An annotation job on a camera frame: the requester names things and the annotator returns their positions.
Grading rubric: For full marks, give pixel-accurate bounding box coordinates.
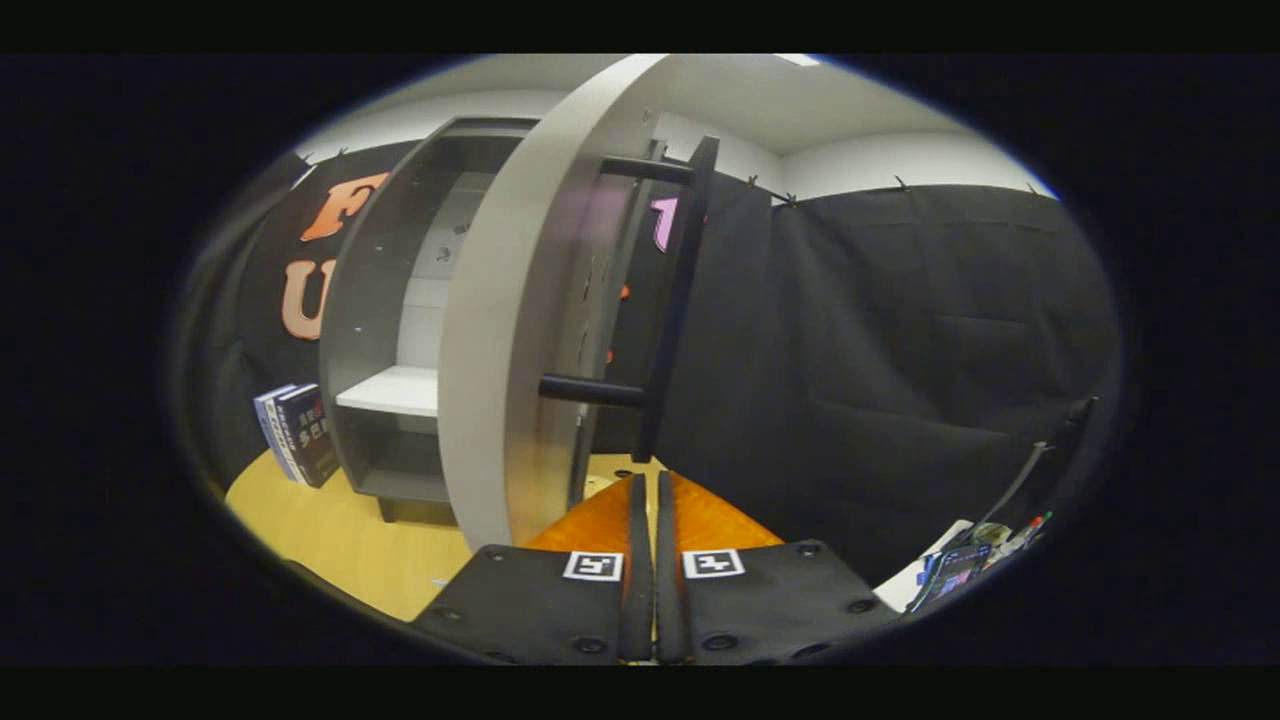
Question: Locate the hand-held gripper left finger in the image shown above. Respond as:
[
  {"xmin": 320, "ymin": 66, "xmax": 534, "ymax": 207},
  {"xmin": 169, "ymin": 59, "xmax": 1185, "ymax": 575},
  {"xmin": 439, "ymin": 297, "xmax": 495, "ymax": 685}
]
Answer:
[{"xmin": 410, "ymin": 472, "xmax": 656, "ymax": 666}]

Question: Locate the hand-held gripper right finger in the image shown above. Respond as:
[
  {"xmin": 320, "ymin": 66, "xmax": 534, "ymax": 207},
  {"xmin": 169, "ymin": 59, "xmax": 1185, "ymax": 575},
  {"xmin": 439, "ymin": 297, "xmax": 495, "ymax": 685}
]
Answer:
[{"xmin": 655, "ymin": 470, "xmax": 901, "ymax": 666}]

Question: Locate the black backdrop cloth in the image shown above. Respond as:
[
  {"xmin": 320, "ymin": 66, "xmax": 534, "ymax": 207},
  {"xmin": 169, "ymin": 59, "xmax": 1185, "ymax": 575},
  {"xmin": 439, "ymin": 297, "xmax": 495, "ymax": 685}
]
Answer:
[{"xmin": 180, "ymin": 140, "xmax": 1121, "ymax": 591}]

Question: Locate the grey open cabinet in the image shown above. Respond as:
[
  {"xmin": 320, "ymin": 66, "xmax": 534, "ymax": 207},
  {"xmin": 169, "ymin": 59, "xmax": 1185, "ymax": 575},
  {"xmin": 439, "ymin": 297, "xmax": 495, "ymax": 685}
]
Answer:
[{"xmin": 318, "ymin": 115, "xmax": 661, "ymax": 526}]

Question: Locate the white spine book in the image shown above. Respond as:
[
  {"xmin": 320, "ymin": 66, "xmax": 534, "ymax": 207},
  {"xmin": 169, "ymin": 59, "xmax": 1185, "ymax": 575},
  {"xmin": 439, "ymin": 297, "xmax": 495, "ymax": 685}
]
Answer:
[{"xmin": 264, "ymin": 385, "xmax": 301, "ymax": 484}]

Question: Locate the beige cabinet door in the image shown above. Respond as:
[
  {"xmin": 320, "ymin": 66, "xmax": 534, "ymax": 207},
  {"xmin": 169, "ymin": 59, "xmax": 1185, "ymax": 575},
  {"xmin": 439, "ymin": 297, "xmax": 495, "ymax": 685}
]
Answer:
[{"xmin": 437, "ymin": 55, "xmax": 721, "ymax": 551}]

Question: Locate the black door handle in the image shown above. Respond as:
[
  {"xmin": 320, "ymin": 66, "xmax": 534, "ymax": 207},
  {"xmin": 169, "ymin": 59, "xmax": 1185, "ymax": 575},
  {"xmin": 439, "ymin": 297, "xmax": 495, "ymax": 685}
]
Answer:
[{"xmin": 538, "ymin": 135, "xmax": 721, "ymax": 464}]

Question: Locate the grey monitor stand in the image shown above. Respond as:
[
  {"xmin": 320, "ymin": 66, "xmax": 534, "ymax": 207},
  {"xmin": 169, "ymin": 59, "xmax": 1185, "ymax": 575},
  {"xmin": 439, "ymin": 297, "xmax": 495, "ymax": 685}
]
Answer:
[{"xmin": 975, "ymin": 398, "xmax": 1096, "ymax": 531}]

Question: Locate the white cabinet shelf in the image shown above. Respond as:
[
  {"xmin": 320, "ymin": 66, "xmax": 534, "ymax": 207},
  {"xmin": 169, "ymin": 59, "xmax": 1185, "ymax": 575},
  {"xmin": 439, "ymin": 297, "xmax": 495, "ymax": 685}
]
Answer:
[{"xmin": 335, "ymin": 365, "xmax": 441, "ymax": 418}]

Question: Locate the white side desk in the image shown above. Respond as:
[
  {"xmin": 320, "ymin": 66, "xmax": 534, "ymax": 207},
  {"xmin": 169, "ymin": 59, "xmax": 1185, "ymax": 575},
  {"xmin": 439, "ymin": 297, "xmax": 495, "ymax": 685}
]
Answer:
[{"xmin": 873, "ymin": 518, "xmax": 976, "ymax": 613}]

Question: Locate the light blue book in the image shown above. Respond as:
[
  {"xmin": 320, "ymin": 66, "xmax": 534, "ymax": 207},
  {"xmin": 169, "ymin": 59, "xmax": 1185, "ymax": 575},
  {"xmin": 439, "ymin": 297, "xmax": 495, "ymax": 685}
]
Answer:
[{"xmin": 253, "ymin": 386, "xmax": 293, "ymax": 481}]

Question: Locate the dark blue book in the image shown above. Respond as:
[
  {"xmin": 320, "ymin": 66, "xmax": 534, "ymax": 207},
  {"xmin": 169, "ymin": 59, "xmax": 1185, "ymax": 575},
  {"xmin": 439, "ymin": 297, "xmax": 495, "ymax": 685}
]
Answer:
[{"xmin": 275, "ymin": 383, "xmax": 341, "ymax": 489}]

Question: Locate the smartphone with lit screen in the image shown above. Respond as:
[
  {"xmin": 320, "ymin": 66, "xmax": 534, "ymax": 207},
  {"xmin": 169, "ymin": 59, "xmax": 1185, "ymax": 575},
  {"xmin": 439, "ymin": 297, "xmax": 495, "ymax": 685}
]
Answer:
[{"xmin": 905, "ymin": 543, "xmax": 991, "ymax": 613}]

